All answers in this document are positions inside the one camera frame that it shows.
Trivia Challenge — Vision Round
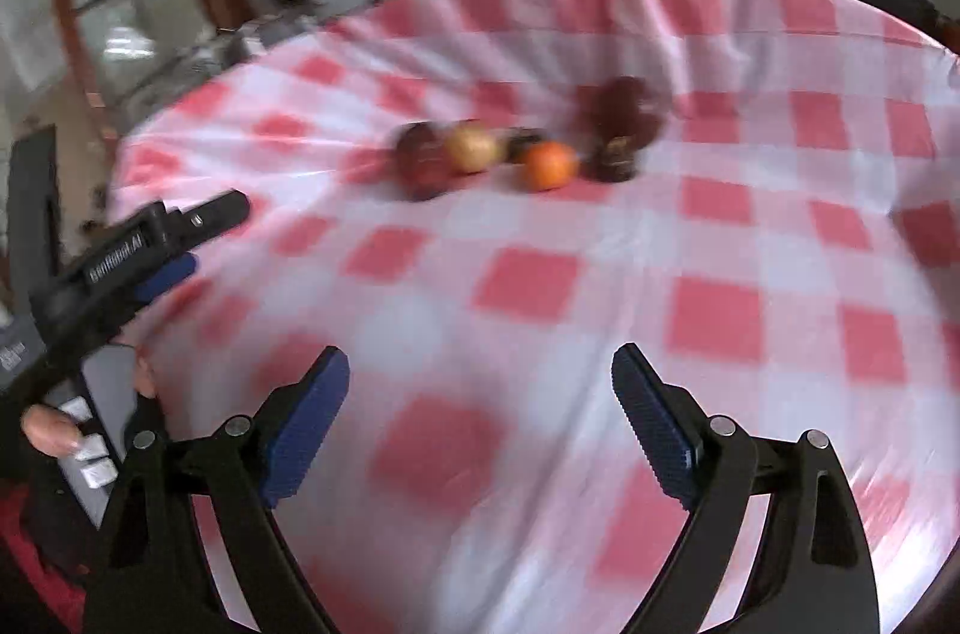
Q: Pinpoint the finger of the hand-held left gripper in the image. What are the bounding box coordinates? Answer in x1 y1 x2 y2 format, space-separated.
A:
137 255 198 307
165 189 251 248

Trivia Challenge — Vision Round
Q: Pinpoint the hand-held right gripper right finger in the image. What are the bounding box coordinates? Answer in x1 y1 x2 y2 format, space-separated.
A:
611 343 880 634

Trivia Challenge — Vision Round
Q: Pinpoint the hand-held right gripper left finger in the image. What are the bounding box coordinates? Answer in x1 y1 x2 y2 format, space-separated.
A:
82 345 352 634

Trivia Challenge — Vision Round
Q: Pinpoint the dark red pomegranate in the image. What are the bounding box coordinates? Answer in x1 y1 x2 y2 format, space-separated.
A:
394 122 458 202
577 75 665 148

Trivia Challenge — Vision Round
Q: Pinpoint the dark brown water chestnut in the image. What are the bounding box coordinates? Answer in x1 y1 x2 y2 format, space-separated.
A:
585 135 642 183
504 128 542 164

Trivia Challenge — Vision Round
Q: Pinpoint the yellow striped pepino melon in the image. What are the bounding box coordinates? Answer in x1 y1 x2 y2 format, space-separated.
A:
446 124 502 174

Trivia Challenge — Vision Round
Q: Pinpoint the small orange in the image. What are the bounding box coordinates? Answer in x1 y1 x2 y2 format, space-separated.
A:
521 140 580 193

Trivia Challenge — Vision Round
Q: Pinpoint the person's left hand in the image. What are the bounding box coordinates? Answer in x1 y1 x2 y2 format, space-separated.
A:
21 405 83 459

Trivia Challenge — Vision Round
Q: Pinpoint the red white checkered tablecloth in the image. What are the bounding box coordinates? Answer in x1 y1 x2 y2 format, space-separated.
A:
105 0 960 634

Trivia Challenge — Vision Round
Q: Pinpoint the person's red garment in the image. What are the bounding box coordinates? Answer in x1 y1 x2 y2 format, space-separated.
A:
0 484 87 634

